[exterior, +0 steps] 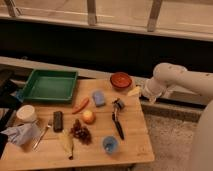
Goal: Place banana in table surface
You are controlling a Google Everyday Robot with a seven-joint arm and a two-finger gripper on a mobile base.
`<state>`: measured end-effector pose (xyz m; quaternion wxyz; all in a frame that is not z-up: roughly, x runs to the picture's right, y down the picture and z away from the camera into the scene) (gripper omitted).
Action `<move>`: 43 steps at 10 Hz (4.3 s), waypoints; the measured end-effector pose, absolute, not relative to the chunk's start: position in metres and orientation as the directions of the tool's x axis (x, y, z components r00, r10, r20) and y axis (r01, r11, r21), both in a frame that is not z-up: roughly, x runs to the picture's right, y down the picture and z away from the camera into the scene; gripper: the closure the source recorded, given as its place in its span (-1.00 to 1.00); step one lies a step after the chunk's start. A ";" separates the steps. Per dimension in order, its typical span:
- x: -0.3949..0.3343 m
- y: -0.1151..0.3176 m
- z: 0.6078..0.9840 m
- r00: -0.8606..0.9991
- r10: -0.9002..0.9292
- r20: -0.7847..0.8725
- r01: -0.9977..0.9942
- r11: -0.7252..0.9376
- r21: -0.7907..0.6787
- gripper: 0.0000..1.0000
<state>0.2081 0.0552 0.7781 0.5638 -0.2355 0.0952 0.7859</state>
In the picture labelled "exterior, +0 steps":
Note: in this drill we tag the yellow banana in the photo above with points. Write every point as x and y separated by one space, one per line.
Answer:
66 141

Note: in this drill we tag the crumpled plastic bag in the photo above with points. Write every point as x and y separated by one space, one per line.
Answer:
19 135

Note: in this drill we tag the green plastic tray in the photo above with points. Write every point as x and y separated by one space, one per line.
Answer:
50 86

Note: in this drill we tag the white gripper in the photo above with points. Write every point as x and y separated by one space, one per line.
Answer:
152 90

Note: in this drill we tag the dark brown rectangular block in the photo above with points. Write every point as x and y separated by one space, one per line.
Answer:
58 121

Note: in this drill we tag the blue cup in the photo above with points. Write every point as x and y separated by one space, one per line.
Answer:
110 144

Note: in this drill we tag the red bowl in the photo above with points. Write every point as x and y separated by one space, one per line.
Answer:
120 80

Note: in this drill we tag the white cup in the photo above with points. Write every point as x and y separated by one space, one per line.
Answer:
27 113

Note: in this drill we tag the orange carrot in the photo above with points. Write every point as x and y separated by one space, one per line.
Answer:
81 106

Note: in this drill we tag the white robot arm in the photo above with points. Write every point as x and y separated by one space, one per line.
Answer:
167 74

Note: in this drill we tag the dark grape bunch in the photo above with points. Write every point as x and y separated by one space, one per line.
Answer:
80 132

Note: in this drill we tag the blue sponge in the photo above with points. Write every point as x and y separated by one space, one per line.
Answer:
98 98

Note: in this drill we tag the yellow apple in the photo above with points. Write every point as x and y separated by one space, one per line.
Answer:
88 117

